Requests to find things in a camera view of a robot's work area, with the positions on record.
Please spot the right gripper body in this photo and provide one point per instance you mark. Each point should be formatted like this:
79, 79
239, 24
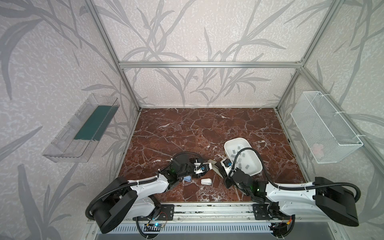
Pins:
227, 174

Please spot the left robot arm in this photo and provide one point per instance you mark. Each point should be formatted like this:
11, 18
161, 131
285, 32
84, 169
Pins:
135, 199

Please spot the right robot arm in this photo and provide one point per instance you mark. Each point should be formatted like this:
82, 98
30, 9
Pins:
321, 197

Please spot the white plastic tray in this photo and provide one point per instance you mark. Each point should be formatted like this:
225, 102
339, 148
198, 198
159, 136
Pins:
247, 160

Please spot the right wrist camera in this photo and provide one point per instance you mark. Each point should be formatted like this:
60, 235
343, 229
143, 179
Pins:
227, 163

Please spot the aluminium front rail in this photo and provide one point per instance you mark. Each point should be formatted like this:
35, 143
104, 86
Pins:
210, 213

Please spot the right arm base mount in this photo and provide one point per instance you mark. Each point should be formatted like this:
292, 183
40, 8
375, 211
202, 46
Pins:
261, 213

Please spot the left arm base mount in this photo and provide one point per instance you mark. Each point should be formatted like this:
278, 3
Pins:
162, 213

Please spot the white wire mesh basket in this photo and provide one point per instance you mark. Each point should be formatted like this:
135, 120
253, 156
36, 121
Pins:
326, 132

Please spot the clear plastic wall bin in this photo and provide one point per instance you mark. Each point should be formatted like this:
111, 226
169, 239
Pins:
79, 138

